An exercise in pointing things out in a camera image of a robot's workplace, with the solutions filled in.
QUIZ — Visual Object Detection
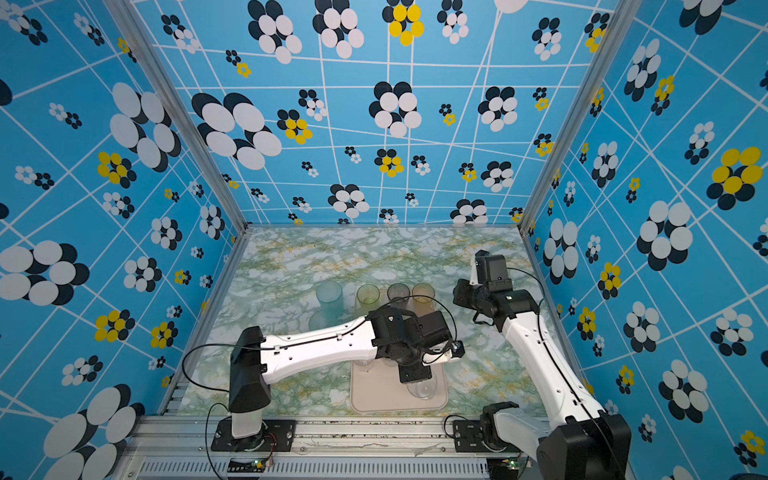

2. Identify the amber yellow cup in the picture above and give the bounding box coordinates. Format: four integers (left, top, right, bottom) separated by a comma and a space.
411, 283, 435, 316

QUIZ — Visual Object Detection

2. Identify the grey smoky cup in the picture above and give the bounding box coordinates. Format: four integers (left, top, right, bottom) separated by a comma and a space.
387, 283, 411, 309

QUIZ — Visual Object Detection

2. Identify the green transparent cup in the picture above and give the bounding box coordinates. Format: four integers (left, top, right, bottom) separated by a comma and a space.
356, 284, 381, 314

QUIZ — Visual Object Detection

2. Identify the large clear glass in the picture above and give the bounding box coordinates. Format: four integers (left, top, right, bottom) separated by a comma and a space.
406, 378, 438, 400

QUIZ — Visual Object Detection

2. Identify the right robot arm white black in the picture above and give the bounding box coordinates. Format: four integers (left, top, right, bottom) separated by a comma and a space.
453, 250, 632, 479

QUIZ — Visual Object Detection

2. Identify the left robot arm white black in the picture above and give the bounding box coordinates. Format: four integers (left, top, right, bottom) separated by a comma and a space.
229, 304, 465, 439

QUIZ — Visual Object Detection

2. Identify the pink rectangular tray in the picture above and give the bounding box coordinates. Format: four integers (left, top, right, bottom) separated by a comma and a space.
350, 360, 448, 414

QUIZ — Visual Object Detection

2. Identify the tall teal cup front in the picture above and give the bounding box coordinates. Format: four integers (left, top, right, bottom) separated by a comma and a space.
308, 310, 338, 331

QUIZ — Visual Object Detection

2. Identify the tall teal cup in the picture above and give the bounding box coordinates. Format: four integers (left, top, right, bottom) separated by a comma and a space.
308, 310, 338, 331
315, 280, 345, 319

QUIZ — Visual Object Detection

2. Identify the tall teal cup rear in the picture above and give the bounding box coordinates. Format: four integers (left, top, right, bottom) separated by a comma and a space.
315, 280, 345, 319

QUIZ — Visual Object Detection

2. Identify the right green circuit board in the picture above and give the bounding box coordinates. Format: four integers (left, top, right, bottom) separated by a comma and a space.
486, 458, 521, 477

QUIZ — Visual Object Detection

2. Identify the green circuit board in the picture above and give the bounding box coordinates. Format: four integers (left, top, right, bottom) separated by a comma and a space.
227, 459, 272, 474
486, 458, 521, 477

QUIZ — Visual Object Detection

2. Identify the left green circuit board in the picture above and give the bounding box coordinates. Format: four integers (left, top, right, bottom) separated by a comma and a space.
227, 459, 272, 474

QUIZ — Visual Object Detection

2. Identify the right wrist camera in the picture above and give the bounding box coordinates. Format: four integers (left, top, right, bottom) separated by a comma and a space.
470, 254, 480, 286

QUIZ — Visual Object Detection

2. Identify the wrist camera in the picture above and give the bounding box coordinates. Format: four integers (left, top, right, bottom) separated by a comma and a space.
450, 340, 465, 361
470, 254, 480, 286

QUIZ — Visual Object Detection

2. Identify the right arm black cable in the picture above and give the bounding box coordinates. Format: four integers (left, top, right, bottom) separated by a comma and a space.
508, 266, 607, 421

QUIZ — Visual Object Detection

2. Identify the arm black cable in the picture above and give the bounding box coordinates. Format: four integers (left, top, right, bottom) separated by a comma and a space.
181, 343, 241, 394
508, 266, 607, 421

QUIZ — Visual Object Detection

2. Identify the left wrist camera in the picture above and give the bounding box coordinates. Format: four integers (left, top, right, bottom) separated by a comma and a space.
450, 340, 465, 361

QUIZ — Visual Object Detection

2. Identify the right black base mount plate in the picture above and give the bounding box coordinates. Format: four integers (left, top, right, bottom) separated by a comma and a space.
447, 418, 536, 454

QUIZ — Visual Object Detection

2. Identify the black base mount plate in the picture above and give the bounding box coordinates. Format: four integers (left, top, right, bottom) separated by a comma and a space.
210, 417, 297, 453
447, 418, 536, 454

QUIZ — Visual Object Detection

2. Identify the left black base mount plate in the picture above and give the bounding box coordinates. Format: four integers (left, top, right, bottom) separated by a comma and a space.
210, 417, 297, 453

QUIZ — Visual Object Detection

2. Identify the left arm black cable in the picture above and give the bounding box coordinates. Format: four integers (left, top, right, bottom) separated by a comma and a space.
181, 343, 241, 394

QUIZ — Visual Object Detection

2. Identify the aluminium front rail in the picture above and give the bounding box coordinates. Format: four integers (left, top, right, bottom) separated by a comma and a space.
113, 417, 542, 479

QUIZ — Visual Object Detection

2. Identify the right aluminium corner post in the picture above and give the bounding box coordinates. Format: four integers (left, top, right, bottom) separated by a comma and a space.
518, 0, 643, 235

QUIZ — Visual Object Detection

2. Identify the aluminium corner post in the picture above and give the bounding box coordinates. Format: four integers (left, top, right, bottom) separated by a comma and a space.
518, 0, 643, 235
103, 0, 248, 235

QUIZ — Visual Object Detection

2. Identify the left aluminium corner post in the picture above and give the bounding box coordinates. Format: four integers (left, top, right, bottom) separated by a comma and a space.
103, 0, 248, 235

